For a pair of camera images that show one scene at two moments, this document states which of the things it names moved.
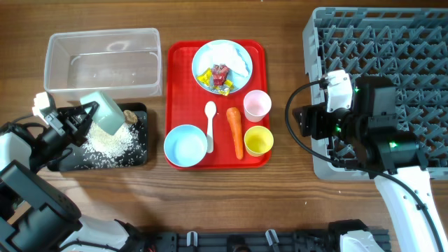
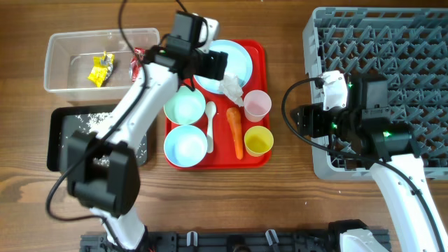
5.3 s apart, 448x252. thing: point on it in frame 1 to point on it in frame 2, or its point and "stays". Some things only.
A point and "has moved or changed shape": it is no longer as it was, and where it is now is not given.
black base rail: x=241 y=241 stays
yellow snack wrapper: x=208 y=78 to x=102 y=69
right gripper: x=313 y=116 stays
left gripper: x=64 y=117 to x=216 y=64
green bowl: x=109 y=116 to x=184 y=106
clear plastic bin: x=128 y=61 stays
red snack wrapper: x=220 y=73 has moved or changed shape
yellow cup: x=258 y=141 stays
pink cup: x=257 y=104 stays
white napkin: x=225 y=54 to x=231 y=86
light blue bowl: x=185 y=145 stays
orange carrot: x=234 y=118 stays
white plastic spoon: x=210 y=110 stays
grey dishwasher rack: x=407 y=46 stays
